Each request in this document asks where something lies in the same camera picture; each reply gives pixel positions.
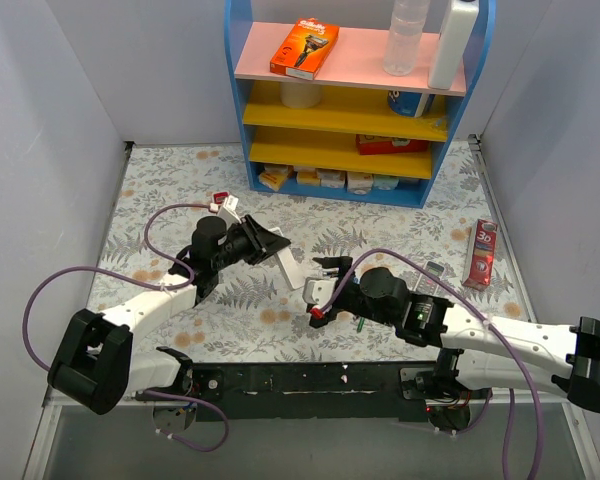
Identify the yellow white small box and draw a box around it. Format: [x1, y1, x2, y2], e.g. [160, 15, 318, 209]
[296, 171, 321, 187]

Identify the white red small box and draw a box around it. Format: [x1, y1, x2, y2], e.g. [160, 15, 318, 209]
[346, 172, 374, 195]

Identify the floral table mat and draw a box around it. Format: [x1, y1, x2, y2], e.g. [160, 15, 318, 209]
[73, 140, 537, 365]

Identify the clear plastic bottle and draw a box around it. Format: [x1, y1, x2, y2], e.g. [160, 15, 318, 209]
[383, 0, 430, 76]

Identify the teal white small box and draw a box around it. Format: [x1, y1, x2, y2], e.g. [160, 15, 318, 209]
[373, 174, 399, 191]

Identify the blue shelf unit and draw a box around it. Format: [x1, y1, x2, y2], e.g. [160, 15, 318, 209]
[224, 1, 496, 208]

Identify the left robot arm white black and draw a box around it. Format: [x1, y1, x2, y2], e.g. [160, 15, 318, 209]
[47, 216, 291, 415]

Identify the orange razor box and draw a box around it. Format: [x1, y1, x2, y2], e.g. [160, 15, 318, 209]
[269, 18, 340, 81]

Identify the white remote control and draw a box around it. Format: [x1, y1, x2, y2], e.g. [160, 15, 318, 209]
[274, 246, 306, 291]

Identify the white tall bottle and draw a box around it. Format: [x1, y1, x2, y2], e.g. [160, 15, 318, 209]
[428, 0, 479, 90]

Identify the aluminium rail frame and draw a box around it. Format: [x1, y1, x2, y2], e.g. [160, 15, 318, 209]
[22, 132, 600, 480]

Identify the orange yellow small box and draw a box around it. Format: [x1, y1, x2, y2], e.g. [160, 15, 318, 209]
[258, 168, 293, 192]

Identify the red toothpaste box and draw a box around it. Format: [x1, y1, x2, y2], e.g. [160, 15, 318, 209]
[462, 219, 498, 291]

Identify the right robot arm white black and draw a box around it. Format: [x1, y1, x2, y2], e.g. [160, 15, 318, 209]
[303, 257, 600, 414]

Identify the blue white round container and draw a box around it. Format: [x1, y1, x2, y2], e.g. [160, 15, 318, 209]
[387, 91, 435, 118]

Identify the black base bar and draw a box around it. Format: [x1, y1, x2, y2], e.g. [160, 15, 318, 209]
[189, 361, 487, 422]

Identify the grey remote with buttons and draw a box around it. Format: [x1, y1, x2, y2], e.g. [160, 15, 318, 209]
[415, 261, 445, 296]

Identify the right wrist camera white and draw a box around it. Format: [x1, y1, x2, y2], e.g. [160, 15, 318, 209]
[302, 277, 337, 321]

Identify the red box on shelf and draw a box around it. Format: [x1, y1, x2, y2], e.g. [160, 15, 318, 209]
[355, 134, 430, 155]

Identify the white paper roll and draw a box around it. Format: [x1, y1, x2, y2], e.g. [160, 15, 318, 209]
[279, 82, 322, 109]

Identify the red white small remote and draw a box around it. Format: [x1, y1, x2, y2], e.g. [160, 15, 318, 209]
[213, 191, 229, 203]

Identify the white small box centre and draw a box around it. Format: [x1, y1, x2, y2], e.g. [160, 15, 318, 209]
[316, 169, 346, 189]

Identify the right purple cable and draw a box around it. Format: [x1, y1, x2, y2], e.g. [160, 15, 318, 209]
[319, 248, 546, 480]

